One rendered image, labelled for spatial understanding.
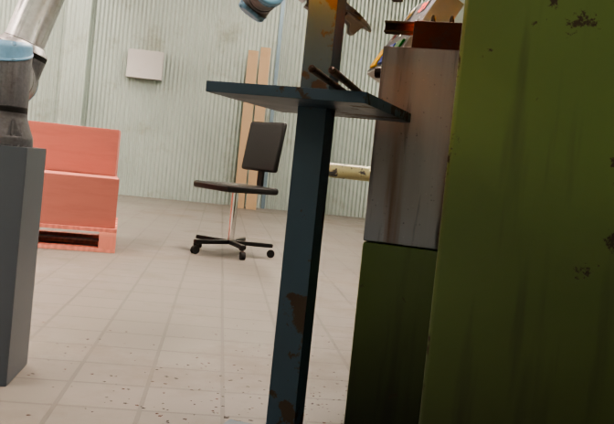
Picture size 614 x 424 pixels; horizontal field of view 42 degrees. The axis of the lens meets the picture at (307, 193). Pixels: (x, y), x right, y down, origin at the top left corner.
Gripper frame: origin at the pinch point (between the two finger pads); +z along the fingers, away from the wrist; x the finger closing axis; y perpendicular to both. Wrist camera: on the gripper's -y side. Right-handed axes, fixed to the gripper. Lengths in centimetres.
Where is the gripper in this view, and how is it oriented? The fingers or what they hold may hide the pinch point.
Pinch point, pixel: (368, 26)
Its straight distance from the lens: 251.7
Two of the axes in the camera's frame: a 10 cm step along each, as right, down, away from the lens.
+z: 8.0, 5.8, 1.5
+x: 1.5, 0.5, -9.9
